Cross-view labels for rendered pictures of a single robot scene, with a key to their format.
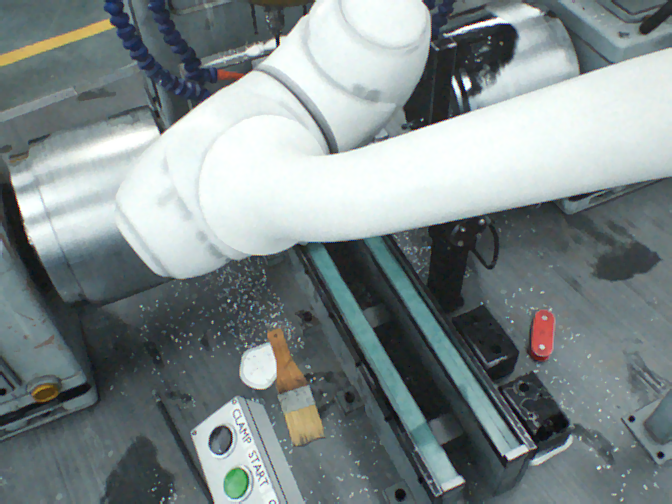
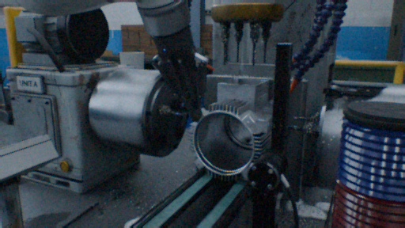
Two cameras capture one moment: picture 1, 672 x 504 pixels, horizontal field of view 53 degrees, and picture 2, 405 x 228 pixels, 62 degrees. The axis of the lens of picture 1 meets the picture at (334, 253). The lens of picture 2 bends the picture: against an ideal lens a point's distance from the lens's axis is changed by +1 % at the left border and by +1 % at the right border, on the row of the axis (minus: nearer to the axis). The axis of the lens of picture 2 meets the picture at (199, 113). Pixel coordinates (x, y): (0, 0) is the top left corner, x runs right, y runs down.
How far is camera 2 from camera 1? 72 cm
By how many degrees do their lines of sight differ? 54
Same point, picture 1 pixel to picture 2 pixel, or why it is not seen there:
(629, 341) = not seen: outside the picture
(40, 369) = (69, 153)
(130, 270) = (111, 119)
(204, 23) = (238, 71)
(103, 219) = (115, 89)
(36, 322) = (73, 123)
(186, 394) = (104, 212)
